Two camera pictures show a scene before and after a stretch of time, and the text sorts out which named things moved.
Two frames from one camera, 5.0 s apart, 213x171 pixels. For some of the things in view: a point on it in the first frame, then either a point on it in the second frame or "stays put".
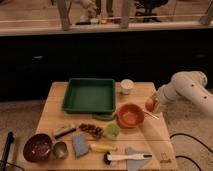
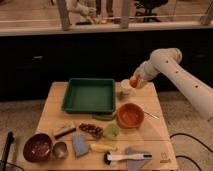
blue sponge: x=80 y=144 stays put
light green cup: x=112 y=131 stays put
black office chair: x=149 y=5 stays put
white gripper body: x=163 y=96 to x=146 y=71
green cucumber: x=104 y=117 stays put
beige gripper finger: x=160 y=108 to x=141 y=83
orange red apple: x=149 y=105 to x=133 y=81
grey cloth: x=135 y=164 stays put
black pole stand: x=9 y=139 stays put
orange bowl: x=130 y=116 stays put
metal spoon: x=156 y=117 stays put
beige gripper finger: x=154 y=96 to x=138 y=72
